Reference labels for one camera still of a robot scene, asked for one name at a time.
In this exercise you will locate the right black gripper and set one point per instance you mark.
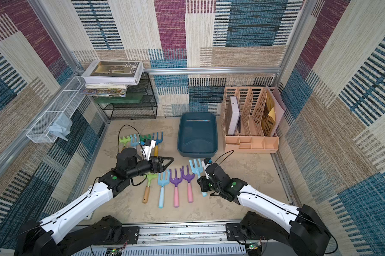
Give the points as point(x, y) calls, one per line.
point(210, 171)

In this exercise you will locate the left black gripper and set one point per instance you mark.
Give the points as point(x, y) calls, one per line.
point(159, 168)

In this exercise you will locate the blue fork yellow handle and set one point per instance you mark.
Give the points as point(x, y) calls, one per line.
point(158, 138)

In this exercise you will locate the pale blue fork white handle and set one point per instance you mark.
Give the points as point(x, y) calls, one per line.
point(163, 180)

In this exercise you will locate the purple trowel pink handle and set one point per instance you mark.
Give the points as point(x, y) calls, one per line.
point(175, 180)

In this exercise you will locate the purple rake pink handle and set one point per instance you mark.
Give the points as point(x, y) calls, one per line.
point(189, 176)

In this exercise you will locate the green rake wooden handle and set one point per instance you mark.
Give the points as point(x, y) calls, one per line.
point(143, 138)

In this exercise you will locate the light blue fork rake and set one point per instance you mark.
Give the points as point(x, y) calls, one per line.
point(135, 140)

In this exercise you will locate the lime rake brown handle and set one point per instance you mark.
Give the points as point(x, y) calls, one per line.
point(124, 140)

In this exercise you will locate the teal plastic storage box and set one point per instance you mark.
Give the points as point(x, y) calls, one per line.
point(198, 135)

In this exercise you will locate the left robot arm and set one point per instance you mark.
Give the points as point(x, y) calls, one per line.
point(53, 235)

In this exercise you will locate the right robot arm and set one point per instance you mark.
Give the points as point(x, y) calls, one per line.
point(299, 228)

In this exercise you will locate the white book in organizer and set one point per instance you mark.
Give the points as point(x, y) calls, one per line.
point(233, 116)

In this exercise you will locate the green folder on shelf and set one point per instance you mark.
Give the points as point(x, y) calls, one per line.
point(132, 98)

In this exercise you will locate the peach file organizer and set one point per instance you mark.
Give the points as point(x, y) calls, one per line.
point(250, 138)

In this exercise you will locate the yellow black magazine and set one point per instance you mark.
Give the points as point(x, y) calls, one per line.
point(268, 120)

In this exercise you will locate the stack of magazines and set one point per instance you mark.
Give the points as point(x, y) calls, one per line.
point(105, 90)

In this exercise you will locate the pink folder in organizer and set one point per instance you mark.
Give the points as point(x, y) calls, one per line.
point(279, 108)

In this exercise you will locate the white folio book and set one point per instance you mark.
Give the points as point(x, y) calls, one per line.
point(114, 72)

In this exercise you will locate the crumpled white cloth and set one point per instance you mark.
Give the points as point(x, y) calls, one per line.
point(61, 127)

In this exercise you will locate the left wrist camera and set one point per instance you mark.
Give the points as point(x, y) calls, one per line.
point(147, 148)

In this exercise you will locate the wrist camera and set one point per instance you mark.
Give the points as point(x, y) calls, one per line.
point(147, 148)
point(205, 164)

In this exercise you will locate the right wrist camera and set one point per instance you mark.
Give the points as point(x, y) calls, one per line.
point(205, 164)

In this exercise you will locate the black wire shelf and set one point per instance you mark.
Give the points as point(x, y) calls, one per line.
point(140, 102)

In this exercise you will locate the white wire basket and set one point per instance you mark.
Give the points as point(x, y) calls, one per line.
point(65, 103)

